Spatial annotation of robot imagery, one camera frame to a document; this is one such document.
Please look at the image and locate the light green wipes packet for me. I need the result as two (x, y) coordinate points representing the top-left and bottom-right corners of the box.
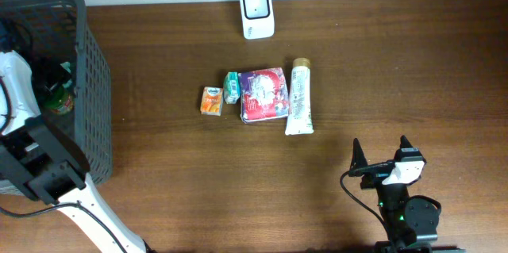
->
(60, 62), (74, 89)

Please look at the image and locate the white lotion tube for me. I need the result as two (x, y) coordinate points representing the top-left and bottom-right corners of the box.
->
(285, 58), (314, 136)

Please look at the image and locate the green lid jar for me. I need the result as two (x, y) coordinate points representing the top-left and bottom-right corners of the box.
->
(44, 86), (75, 115)

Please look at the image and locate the pink purple snack packet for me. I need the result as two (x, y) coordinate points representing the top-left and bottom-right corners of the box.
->
(238, 67), (289, 124)

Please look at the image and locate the teal tissue pack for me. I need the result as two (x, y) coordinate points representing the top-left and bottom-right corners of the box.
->
(223, 72), (241, 104)

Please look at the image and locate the orange tissue pack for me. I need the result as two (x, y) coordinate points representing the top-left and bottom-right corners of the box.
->
(200, 86), (223, 116)

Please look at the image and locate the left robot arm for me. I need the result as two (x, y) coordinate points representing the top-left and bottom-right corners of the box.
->
(1, 17), (149, 252)

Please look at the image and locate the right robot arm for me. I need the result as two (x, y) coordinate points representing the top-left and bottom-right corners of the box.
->
(340, 136), (463, 253)

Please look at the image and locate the white barcode scanner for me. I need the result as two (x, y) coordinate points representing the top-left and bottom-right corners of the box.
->
(239, 0), (275, 40)

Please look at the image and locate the grey plastic mesh basket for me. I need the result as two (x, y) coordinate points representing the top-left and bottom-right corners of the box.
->
(1, 0), (113, 185)

